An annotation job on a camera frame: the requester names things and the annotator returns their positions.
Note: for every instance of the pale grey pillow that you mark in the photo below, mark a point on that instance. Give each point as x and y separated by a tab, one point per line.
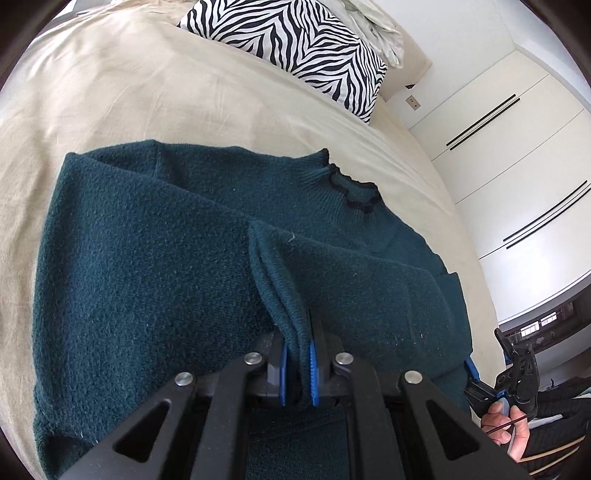
376	27

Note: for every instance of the person's dark striped clothing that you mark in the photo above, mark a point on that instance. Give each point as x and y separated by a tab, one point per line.
561	415

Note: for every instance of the barred window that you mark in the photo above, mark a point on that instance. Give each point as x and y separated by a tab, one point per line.
542	325

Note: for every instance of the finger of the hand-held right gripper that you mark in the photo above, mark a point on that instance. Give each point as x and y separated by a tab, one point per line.
478	385

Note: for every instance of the beige wall socket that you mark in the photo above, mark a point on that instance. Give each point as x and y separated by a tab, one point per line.
413	102

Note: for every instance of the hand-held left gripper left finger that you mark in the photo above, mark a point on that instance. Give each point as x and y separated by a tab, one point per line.
283	369

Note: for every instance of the zebra print pillow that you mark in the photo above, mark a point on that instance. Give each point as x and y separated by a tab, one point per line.
295	41

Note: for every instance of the dark teal knit sweater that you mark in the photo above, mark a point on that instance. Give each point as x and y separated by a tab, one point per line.
152	258

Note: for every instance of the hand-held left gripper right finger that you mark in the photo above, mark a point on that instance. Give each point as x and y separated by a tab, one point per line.
314	369

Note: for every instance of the person's right hand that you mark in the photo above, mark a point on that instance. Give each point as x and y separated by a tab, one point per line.
503	424

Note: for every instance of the white wardrobe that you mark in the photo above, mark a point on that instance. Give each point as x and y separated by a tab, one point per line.
517	184

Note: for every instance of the bed with beige sheet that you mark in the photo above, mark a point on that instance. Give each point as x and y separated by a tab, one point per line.
115	92

